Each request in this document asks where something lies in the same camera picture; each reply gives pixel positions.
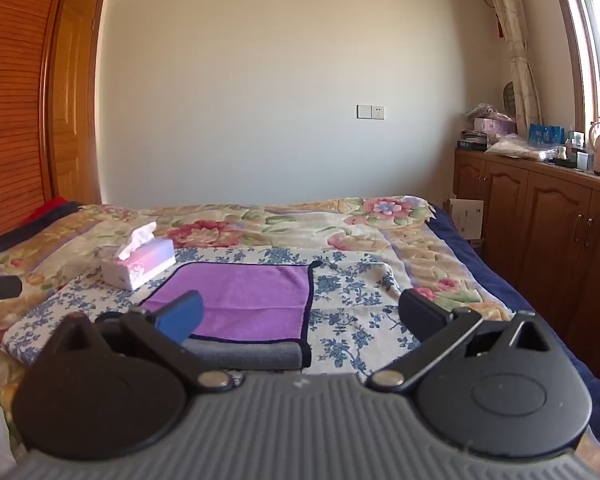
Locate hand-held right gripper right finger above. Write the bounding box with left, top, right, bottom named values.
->
left=367, top=289, right=553, bottom=395

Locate stack of books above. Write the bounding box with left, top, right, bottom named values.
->
left=457, top=129, right=490, bottom=154

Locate patterned beige curtain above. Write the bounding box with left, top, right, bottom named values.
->
left=479, top=0, right=544, bottom=137

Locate wooden window frame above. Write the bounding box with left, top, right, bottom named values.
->
left=547, top=0, right=600, bottom=147

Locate navy blue bed sheet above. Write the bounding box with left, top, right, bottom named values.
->
left=426, top=203, right=600, bottom=461

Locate colourful floral bedspread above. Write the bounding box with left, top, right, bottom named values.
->
left=0, top=195, right=515, bottom=461

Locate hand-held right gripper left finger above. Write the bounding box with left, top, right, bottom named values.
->
left=50, top=290, right=236, bottom=395

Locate cardboard box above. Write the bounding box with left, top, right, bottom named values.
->
left=442, top=197, right=486, bottom=242

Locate pink box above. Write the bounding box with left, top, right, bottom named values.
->
left=472, top=116, right=517, bottom=144

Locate blue floral white blanket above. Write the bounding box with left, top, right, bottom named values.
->
left=1, top=247, right=424, bottom=379

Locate clear plastic bag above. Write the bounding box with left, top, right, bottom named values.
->
left=484, top=133, right=562, bottom=164

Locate grey towel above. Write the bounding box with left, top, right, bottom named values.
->
left=182, top=337, right=312, bottom=372

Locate woven hand fan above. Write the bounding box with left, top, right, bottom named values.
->
left=500, top=81, right=519, bottom=117

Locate dark cloth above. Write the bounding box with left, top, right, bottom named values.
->
left=0, top=202, right=87, bottom=257

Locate red cloth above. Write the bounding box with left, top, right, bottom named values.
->
left=22, top=196, right=77, bottom=227

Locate purple towel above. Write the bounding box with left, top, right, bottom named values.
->
left=137, top=260, right=324, bottom=345

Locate tissue box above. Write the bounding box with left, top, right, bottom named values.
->
left=100, top=221, right=177, bottom=291

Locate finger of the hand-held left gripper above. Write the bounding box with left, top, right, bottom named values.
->
left=0, top=275, right=24, bottom=315

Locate blue box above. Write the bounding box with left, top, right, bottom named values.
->
left=528, top=123, right=566, bottom=147

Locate wooden cabinet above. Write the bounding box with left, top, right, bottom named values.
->
left=452, top=147, right=600, bottom=377

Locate wooden slatted wardrobe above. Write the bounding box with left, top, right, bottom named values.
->
left=0, top=0, right=77, bottom=247

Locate wooden door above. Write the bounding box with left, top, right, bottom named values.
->
left=45, top=0, right=106, bottom=207

